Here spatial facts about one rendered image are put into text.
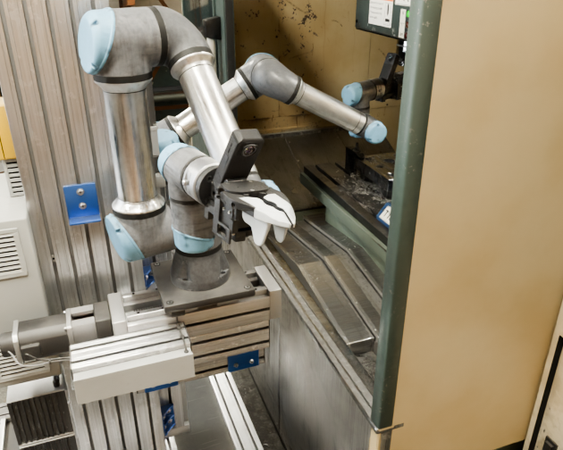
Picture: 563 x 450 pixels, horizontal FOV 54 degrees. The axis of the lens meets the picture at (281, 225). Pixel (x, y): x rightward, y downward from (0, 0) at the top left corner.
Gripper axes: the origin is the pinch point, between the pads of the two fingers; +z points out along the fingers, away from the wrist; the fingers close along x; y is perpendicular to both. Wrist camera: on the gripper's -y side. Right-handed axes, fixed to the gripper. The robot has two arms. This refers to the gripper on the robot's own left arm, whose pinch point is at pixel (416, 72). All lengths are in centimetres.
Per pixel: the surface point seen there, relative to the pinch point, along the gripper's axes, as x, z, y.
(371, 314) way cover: 39, -59, 62
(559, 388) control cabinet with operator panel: 99, -54, 52
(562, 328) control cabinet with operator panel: 96, -54, 35
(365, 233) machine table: 15, -40, 49
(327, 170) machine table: -35, -16, 46
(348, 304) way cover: 30, -61, 63
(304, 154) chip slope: -85, 9, 59
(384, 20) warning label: 4.2, -22.5, -21.5
